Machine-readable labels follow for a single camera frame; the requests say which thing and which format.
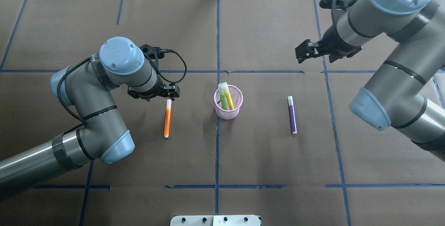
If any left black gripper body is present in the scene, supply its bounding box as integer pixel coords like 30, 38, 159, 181
127, 80, 169, 102

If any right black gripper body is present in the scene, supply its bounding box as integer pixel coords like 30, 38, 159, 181
320, 28, 362, 63

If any orange highlighter pen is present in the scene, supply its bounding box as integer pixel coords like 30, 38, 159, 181
163, 99, 172, 139

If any yellow highlighter pen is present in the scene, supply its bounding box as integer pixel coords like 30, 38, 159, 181
222, 82, 235, 110

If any purple highlighter pen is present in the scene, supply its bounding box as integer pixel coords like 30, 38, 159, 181
287, 96, 298, 134

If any green highlighter pen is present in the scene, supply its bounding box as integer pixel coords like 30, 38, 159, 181
218, 83, 228, 110

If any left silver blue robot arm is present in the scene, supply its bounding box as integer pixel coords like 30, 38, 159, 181
0, 37, 180, 201

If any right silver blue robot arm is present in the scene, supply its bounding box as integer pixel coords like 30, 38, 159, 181
295, 0, 445, 160

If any pink mesh pen holder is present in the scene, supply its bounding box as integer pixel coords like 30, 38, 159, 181
213, 84, 243, 120

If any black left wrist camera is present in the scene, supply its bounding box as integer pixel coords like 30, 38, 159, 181
139, 44, 166, 63

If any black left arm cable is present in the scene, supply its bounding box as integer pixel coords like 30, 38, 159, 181
153, 48, 187, 84

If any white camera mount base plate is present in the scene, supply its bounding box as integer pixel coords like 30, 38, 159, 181
170, 215, 262, 226

